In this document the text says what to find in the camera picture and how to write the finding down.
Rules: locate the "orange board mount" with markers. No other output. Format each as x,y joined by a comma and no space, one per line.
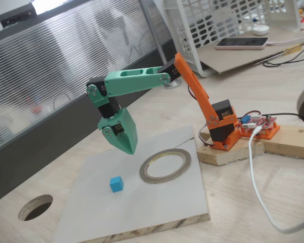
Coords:
271,132

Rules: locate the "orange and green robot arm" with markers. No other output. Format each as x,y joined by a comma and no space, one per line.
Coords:
131,83

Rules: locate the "brown cardboard sheet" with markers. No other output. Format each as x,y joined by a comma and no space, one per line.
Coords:
243,59

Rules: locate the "white earbuds case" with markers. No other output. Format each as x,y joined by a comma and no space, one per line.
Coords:
260,30

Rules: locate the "red controller board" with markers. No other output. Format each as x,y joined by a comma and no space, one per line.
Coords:
263,122

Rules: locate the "frosted glass desk partition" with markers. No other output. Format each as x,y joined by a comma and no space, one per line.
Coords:
66,76

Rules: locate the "long wooden plank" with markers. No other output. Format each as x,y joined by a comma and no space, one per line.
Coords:
294,141

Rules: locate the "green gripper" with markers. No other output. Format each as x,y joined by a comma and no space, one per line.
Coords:
125,125

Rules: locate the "white-topped plywood board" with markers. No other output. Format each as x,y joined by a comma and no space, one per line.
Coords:
104,215

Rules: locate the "smartphone with pink case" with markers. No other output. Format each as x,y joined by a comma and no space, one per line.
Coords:
243,42

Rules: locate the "blue cube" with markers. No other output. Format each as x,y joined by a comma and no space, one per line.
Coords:
116,184

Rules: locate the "white plastic lattice basket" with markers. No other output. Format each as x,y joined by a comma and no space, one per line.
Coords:
176,30

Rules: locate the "wooden base block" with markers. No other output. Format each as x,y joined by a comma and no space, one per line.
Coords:
233,154

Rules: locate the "black box device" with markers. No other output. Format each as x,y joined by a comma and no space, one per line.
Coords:
15,14

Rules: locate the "metal clamp foot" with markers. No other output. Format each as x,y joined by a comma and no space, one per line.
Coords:
172,84

